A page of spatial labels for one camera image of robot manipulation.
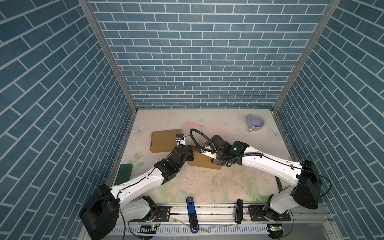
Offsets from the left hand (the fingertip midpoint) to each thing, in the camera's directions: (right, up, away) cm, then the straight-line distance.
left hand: (192, 148), depth 83 cm
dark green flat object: (-40, -16, +4) cm, 44 cm away
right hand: (+12, -1, -2) cm, 12 cm away
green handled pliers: (+48, -20, -2) cm, 52 cm away
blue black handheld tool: (+1, -31, -12) cm, 33 cm away
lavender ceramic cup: (+46, +14, +26) cm, 55 cm away
